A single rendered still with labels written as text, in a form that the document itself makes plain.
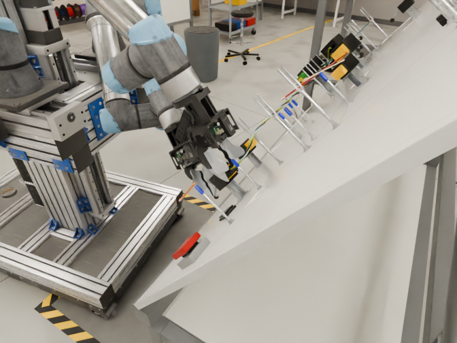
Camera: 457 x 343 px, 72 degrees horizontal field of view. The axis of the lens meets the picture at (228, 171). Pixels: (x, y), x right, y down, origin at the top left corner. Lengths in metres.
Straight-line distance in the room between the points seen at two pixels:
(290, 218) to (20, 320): 1.86
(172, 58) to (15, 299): 1.80
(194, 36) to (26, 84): 3.12
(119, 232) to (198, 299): 1.12
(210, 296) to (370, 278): 0.46
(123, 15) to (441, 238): 0.92
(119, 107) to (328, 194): 0.77
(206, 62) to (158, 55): 3.67
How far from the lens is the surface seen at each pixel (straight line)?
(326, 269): 1.02
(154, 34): 0.63
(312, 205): 0.33
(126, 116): 0.98
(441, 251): 0.92
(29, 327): 2.05
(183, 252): 0.60
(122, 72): 0.69
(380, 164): 0.29
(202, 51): 4.24
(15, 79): 1.27
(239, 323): 0.90
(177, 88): 0.63
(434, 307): 0.80
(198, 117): 0.66
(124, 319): 1.88
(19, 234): 2.21
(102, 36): 1.10
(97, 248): 1.93
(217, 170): 0.70
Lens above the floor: 1.60
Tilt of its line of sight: 37 degrees down
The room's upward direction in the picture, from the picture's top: straight up
